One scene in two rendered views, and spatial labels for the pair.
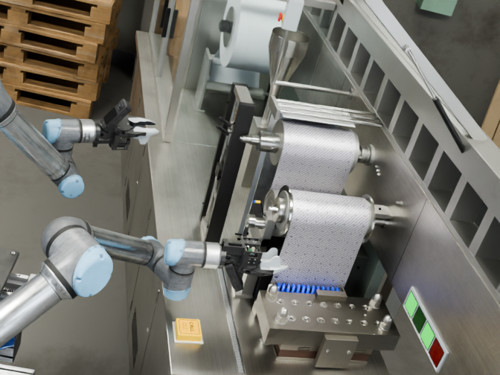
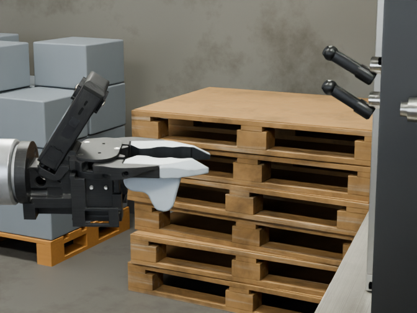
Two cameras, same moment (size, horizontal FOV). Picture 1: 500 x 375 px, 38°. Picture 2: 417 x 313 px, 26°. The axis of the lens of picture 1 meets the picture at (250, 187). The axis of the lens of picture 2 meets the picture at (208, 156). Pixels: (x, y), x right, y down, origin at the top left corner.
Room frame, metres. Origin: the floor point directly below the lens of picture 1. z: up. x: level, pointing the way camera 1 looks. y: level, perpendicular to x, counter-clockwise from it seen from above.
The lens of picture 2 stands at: (1.33, -0.23, 1.46)
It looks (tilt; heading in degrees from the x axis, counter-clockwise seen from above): 13 degrees down; 36
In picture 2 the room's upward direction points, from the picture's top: straight up
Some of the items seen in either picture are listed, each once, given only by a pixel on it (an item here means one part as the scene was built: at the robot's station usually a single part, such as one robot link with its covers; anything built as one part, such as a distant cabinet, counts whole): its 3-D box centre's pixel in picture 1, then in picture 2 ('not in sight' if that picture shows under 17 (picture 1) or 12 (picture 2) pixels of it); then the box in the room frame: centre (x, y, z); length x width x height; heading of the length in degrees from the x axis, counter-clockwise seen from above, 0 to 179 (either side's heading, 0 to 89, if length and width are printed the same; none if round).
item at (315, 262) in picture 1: (315, 263); not in sight; (1.78, -0.25, 1.11); 0.23 x 0.01 x 0.18; 108
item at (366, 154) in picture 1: (359, 154); not in sight; (2.13, -0.31, 1.34); 0.07 x 0.07 x 0.07; 18
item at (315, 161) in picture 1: (304, 214); not in sight; (1.97, -0.19, 1.16); 0.39 x 0.23 x 0.51; 18
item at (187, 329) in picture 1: (188, 329); not in sight; (1.58, 0.06, 0.91); 0.07 x 0.07 x 0.02; 18
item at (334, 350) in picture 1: (335, 352); not in sight; (1.60, -0.37, 0.97); 0.10 x 0.03 x 0.11; 108
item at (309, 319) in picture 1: (327, 320); not in sight; (1.68, -0.32, 1.00); 0.40 x 0.16 x 0.06; 108
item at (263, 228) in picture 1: (252, 255); not in sight; (1.82, -0.06, 1.05); 0.06 x 0.05 x 0.31; 108
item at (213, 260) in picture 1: (211, 254); not in sight; (1.69, 0.05, 1.11); 0.08 x 0.05 x 0.08; 18
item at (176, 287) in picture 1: (175, 277); not in sight; (1.67, 0.14, 1.01); 0.11 x 0.08 x 0.11; 50
